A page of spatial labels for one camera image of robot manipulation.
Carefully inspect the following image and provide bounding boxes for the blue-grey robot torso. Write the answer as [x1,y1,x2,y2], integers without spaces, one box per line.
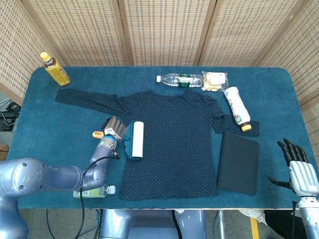
[99,209,207,239]

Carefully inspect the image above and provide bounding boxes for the woven wooden folding screen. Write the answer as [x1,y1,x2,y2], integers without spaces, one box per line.
[0,0,319,160]

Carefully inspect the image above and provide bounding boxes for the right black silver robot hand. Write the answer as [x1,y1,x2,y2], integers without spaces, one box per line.
[268,138,319,197]

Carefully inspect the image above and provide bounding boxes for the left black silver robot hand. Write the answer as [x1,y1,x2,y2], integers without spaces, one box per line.
[101,116,128,143]

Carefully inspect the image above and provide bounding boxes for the clear bag of biscuits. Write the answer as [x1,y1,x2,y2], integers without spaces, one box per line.
[201,71,229,92]

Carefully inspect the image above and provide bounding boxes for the dark blue polka-dot shirt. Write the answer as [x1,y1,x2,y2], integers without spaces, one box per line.
[54,89,260,201]

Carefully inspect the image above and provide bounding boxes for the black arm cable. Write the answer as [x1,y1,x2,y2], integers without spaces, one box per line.
[74,151,121,239]

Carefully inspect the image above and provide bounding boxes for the black folded cloth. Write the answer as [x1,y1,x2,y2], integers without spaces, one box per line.
[216,131,261,196]

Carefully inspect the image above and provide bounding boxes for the teal carpet table cover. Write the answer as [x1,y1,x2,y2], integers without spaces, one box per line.
[6,66,319,210]

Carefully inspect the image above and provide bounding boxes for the yellow tea bottle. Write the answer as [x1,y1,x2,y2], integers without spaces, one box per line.
[39,52,71,87]

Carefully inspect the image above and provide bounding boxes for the brown rounded object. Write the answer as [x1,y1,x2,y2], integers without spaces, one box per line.
[0,144,10,161]

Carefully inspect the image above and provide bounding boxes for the clear water bottle dark-green label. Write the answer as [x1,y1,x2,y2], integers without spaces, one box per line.
[156,72,204,88]

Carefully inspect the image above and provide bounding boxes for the black trouser leg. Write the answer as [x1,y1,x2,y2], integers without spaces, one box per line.
[264,210,304,239]

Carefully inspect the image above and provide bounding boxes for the clear bottle light-green label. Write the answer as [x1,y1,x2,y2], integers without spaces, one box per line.
[73,185,116,199]

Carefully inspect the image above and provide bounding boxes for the white drink bottle yellow cap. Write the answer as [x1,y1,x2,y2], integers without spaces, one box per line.
[223,86,253,132]

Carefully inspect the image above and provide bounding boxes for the metal table leg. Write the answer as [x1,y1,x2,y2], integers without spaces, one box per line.
[215,210,226,239]

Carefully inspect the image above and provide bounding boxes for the teal lint roller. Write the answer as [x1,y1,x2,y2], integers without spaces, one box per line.
[92,121,145,160]

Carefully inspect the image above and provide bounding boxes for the blue floor cable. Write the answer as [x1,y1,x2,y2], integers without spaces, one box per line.
[46,209,103,239]

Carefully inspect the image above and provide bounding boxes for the black cable bundle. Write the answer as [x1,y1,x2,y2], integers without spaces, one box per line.
[0,98,22,132]

